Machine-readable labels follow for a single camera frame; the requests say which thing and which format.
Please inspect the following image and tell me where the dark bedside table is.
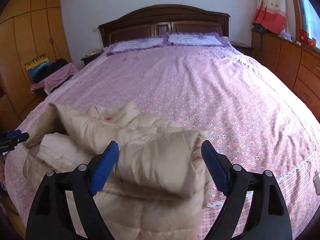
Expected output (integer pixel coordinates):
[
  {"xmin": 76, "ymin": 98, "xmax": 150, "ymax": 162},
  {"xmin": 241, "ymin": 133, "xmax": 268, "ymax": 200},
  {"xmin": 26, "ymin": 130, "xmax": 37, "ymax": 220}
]
[{"xmin": 81, "ymin": 49, "xmax": 104, "ymax": 66}]

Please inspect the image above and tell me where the right purple frilled pillow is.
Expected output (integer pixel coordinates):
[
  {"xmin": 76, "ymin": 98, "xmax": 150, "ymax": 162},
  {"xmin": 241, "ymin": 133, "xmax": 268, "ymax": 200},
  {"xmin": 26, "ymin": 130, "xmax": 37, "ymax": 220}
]
[{"xmin": 164, "ymin": 32, "xmax": 231, "ymax": 47}]

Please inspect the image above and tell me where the pink cloth covered stool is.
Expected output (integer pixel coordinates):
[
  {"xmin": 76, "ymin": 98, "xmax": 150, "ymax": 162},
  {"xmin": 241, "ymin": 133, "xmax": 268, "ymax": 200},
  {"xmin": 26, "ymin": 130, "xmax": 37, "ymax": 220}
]
[{"xmin": 30, "ymin": 63, "xmax": 78, "ymax": 95}]

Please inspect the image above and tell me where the blue yellow book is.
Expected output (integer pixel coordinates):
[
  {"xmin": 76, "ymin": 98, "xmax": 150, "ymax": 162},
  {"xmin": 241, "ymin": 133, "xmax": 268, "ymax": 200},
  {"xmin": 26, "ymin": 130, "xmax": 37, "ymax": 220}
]
[{"xmin": 24, "ymin": 53, "xmax": 51, "ymax": 83}]

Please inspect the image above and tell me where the red box on cabinet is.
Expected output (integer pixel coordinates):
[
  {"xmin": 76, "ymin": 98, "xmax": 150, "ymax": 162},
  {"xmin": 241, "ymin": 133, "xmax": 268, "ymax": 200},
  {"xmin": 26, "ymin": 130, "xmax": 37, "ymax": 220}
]
[{"xmin": 300, "ymin": 29, "xmax": 309, "ymax": 44}]

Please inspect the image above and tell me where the dark wooden headboard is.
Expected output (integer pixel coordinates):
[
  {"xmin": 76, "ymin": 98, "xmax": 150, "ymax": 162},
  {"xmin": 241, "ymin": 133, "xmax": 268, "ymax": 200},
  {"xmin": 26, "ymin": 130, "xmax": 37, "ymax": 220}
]
[{"xmin": 98, "ymin": 4, "xmax": 230, "ymax": 47}]

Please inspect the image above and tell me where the beige puffer jacket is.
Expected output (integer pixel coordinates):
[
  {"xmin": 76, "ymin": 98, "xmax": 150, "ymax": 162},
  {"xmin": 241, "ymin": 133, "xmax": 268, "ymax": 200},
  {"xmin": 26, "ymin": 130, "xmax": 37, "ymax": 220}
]
[{"xmin": 23, "ymin": 102, "xmax": 210, "ymax": 239}]

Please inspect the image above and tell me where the left purple frilled pillow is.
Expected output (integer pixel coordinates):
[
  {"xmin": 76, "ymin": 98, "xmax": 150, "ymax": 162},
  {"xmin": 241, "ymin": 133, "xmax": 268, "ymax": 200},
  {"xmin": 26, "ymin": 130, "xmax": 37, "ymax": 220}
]
[{"xmin": 105, "ymin": 37, "xmax": 166, "ymax": 55}]

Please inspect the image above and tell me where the floral red curtain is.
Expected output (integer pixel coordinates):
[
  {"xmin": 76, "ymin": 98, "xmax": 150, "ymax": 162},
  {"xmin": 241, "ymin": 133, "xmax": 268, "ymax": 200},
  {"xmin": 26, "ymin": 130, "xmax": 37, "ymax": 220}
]
[{"xmin": 252, "ymin": 0, "xmax": 286, "ymax": 35}]

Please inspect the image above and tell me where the orange wooden wardrobe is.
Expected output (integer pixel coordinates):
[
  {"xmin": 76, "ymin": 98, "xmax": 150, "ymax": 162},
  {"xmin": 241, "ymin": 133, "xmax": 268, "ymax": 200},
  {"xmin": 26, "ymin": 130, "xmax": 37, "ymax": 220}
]
[{"xmin": 1, "ymin": 0, "xmax": 71, "ymax": 130}]

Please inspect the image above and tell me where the purple frilled pillow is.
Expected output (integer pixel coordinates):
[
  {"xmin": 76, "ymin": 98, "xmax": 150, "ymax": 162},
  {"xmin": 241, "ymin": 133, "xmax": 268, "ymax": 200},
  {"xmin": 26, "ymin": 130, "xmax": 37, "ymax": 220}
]
[
  {"xmin": 164, "ymin": 32, "xmax": 231, "ymax": 47},
  {"xmin": 105, "ymin": 37, "xmax": 166, "ymax": 55}
]

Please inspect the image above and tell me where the wooden drawer cabinet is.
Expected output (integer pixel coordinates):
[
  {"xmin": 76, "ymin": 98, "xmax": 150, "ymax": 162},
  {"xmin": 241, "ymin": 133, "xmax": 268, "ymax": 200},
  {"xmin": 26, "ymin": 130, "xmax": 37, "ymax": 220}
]
[{"xmin": 251, "ymin": 30, "xmax": 319, "ymax": 120}]

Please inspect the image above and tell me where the black clothes pile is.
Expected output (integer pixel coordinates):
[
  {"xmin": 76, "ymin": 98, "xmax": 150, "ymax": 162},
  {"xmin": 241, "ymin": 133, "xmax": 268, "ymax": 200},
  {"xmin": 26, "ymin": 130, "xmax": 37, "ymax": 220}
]
[{"xmin": 32, "ymin": 58, "xmax": 68, "ymax": 83}]

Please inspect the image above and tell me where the pink floral bedspread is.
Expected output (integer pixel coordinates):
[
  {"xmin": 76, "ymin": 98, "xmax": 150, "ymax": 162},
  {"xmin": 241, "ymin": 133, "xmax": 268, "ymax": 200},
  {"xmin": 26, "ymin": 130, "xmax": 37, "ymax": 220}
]
[{"xmin": 5, "ymin": 46, "xmax": 319, "ymax": 239}]

